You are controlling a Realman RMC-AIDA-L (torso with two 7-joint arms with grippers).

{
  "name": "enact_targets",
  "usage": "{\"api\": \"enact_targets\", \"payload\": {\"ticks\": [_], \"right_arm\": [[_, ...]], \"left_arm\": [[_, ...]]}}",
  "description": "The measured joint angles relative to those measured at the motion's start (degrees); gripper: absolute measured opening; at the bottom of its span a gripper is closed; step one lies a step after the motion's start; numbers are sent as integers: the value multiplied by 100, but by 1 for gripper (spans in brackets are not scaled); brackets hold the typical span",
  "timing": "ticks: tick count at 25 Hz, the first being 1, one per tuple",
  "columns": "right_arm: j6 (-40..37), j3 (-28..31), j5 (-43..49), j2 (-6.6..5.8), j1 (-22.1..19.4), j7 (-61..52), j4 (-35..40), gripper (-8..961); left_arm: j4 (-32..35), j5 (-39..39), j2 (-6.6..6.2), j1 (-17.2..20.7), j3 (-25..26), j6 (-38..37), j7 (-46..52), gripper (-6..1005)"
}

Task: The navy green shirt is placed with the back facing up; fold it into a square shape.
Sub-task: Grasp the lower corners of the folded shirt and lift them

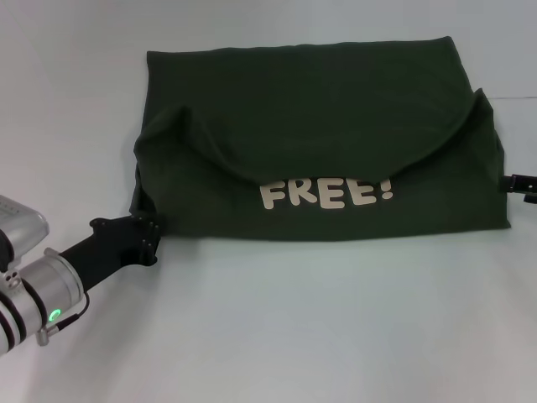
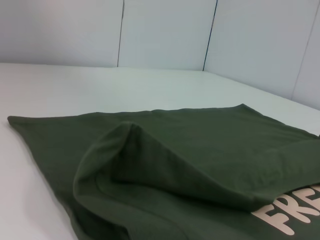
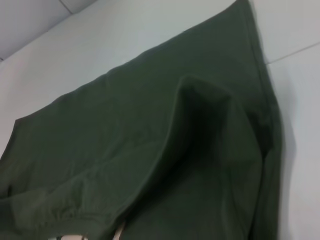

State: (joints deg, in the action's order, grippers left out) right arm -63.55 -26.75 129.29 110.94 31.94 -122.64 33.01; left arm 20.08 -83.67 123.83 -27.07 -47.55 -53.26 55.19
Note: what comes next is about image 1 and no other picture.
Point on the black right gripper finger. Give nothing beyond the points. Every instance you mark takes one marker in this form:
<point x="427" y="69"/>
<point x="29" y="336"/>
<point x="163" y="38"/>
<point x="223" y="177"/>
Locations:
<point x="520" y="184"/>

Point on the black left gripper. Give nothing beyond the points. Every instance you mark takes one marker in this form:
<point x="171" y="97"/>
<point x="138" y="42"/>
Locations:
<point x="109" y="247"/>

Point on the dark green shirt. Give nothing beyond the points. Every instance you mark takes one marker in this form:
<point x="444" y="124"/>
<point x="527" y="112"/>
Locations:
<point x="319" y="138"/>

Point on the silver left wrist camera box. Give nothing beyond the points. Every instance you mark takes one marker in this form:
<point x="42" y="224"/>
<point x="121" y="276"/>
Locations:
<point x="19" y="224"/>

